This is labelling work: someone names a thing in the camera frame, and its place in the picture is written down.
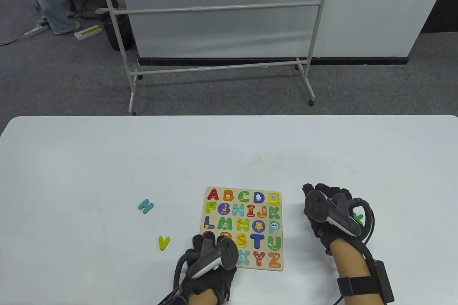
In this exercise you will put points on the person's left hand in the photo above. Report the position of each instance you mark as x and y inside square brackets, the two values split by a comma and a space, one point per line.
[205, 239]

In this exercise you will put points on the person's right hand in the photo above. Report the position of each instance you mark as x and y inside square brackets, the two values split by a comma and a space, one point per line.
[322, 233]

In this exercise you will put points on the green K-shaped letter block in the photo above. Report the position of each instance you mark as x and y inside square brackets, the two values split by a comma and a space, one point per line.
[359, 217]

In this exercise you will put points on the yellow-green V-shaped letter block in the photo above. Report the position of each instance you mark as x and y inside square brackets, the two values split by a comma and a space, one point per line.
[164, 244]

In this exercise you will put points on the group of colourful letter blocks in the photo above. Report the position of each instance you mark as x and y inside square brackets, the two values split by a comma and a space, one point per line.
[213, 195]

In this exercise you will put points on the wooden alphabet puzzle board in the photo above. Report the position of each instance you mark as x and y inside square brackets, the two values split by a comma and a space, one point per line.
[274, 198]

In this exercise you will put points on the teal H-shaped letter block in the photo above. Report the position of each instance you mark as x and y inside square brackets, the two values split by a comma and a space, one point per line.
[146, 206]

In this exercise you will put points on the person's right forearm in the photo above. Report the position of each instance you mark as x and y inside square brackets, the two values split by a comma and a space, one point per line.
[349, 262]

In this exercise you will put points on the person's left forearm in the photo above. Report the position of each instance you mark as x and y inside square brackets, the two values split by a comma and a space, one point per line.
[202, 299]

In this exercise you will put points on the grey black left hand controller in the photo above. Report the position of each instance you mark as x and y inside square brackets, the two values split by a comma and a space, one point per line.
[225, 255]

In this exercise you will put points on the grey black hand controller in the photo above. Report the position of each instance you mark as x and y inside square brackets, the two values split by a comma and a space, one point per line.
[225, 255]
[316, 206]

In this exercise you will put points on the grey black right hand controller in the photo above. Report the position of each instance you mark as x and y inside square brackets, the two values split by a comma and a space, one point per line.
[316, 206]

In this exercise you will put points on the black waste bin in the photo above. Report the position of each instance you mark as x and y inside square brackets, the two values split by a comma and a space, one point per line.
[128, 37]

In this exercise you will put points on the white and yellow box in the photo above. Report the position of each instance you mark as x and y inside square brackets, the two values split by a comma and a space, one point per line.
[87, 32]

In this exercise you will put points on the white power strip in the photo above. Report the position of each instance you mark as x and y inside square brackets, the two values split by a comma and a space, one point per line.
[35, 29]

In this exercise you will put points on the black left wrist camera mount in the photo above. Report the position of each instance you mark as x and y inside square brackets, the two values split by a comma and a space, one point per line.
[171, 298]

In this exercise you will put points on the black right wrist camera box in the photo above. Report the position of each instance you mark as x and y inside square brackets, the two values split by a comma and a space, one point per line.
[382, 281]

